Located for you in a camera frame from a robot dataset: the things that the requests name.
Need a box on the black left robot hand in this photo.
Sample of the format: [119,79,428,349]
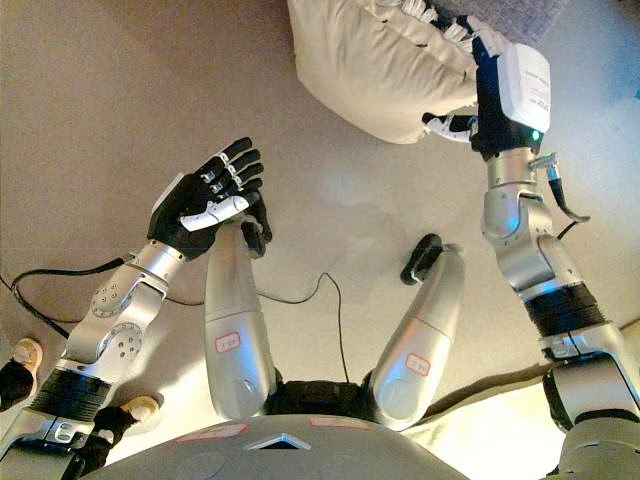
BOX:
[146,137,265,262]

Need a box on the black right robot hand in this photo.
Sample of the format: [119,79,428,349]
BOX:
[422,14,552,161]

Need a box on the white fringed pillow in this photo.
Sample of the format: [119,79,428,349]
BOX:
[287,0,501,146]

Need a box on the grey fabric tub sofa chair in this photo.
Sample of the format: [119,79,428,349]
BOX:
[424,0,571,49]

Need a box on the beige shoe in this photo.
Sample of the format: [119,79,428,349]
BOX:
[122,394,164,426]
[12,337,44,386]

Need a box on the black trouser leg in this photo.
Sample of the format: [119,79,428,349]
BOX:
[0,359,37,412]
[74,405,141,476]

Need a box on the grey robot torso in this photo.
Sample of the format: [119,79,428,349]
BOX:
[94,378,471,480]

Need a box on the silver right robot leg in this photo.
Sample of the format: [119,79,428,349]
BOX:
[369,233,466,432]

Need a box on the cream cushion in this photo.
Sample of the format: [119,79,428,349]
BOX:
[414,319,640,480]

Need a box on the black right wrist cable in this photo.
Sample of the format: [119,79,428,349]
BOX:
[532,154,591,239]

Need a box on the thin black tether cable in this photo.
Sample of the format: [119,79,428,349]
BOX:
[164,272,351,384]

